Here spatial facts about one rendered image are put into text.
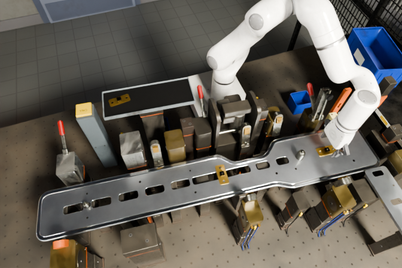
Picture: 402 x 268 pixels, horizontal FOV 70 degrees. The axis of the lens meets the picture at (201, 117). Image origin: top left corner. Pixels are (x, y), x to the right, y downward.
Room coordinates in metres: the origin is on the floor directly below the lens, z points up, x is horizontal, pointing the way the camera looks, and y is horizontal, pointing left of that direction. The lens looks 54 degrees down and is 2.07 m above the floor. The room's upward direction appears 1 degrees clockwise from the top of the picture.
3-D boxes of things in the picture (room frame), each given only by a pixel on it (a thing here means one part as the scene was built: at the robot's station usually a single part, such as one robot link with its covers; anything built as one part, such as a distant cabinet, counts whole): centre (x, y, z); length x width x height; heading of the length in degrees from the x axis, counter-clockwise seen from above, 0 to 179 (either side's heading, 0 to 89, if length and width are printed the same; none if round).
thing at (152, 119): (0.75, 0.22, 0.92); 0.10 x 0.08 x 0.45; 105
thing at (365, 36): (1.09, -0.86, 1.10); 0.30 x 0.17 x 0.13; 6
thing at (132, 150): (0.58, 0.28, 0.90); 0.13 x 0.08 x 0.41; 15
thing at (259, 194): (0.53, -0.26, 0.84); 0.12 x 0.05 x 0.29; 15
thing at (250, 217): (0.32, -0.20, 0.87); 0.12 x 0.07 x 0.35; 15
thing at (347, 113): (0.61, -0.54, 1.30); 0.09 x 0.08 x 0.13; 135
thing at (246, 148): (0.64, -0.19, 0.85); 0.04 x 0.03 x 0.29; 105
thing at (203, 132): (0.69, 0.00, 0.89); 0.12 x 0.07 x 0.38; 15
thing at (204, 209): (0.47, -0.01, 0.84); 0.12 x 0.05 x 0.29; 15
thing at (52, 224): (0.48, -0.07, 1.00); 1.38 x 0.22 x 0.02; 105
